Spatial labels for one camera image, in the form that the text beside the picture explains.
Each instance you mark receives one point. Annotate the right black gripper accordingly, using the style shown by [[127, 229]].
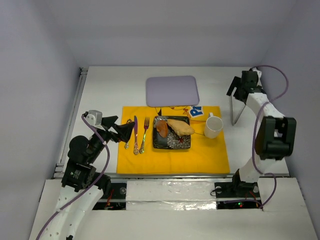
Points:
[[238, 88]]

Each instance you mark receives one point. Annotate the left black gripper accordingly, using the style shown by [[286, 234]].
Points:
[[110, 127]]

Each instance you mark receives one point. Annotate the steel serving tongs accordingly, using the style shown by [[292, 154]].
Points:
[[234, 116]]

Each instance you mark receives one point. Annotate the small brown bread piece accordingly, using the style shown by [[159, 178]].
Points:
[[162, 128]]

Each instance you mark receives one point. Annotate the large yellow bread piece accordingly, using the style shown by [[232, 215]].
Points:
[[181, 128]]

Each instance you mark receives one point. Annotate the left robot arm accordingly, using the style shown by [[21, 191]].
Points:
[[81, 185]]

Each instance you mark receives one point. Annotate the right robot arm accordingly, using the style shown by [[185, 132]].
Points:
[[273, 136]]

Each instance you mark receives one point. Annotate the iridescent spoon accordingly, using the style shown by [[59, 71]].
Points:
[[127, 122]]

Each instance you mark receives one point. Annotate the iridescent purple knife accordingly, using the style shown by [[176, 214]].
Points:
[[136, 147]]

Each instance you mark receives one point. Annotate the iridescent fork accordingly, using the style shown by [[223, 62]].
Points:
[[146, 127]]

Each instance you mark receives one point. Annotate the yellow cloth placemat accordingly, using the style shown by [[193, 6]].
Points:
[[205, 156]]

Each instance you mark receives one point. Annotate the white mug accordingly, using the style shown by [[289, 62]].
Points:
[[213, 126]]

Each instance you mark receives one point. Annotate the black floral square plate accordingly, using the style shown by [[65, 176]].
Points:
[[172, 141]]

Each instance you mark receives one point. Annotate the lilac plastic tray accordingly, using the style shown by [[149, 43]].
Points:
[[172, 91]]

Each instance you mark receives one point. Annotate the foil covered front block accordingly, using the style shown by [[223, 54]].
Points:
[[170, 195]]

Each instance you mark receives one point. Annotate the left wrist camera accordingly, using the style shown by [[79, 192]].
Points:
[[93, 117]]

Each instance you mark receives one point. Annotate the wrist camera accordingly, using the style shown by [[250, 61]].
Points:
[[93, 117], [258, 72]]

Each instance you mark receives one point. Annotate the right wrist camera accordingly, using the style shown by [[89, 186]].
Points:
[[258, 72]]

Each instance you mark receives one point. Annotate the aluminium front rail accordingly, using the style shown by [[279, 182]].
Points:
[[169, 176]]

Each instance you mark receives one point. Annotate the aluminium side rail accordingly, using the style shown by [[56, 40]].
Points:
[[62, 158]]

